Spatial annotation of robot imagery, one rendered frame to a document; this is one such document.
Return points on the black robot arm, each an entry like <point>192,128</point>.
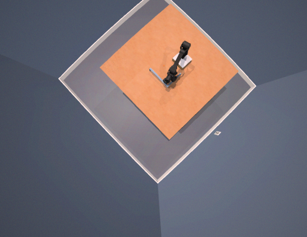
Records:
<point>182,53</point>

